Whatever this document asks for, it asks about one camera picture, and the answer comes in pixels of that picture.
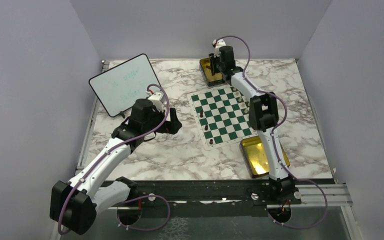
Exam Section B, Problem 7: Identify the tin with dark pieces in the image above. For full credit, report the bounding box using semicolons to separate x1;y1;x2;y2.
199;56;231;88

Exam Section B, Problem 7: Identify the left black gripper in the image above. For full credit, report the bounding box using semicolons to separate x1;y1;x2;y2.
143;105;183;135

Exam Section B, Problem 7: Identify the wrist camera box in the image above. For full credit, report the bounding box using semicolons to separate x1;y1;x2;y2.
146;91;166;112
212;38;226;57

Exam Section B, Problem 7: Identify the small whiteboard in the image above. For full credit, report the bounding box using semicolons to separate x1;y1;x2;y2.
88;53;160;118

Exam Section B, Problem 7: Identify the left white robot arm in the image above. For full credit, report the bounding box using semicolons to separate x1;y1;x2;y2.
49;98;182;235

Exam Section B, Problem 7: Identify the white chess pieces group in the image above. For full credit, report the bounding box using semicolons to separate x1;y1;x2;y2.
231;87;249;115

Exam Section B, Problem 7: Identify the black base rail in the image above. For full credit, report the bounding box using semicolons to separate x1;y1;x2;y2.
116;177;302;219

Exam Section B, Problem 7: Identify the green white chess board mat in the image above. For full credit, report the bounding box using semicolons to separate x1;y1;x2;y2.
187;86;257;151

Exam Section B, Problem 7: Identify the empty gold tin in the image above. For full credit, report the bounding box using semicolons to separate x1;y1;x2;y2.
238;135;291;179

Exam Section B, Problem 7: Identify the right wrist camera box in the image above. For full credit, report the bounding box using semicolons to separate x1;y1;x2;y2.
212;38;226;57

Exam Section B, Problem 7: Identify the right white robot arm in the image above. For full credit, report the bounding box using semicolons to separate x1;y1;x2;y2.
209;44;295;204

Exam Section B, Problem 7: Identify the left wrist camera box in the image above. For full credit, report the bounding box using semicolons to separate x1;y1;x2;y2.
146;91;166;112

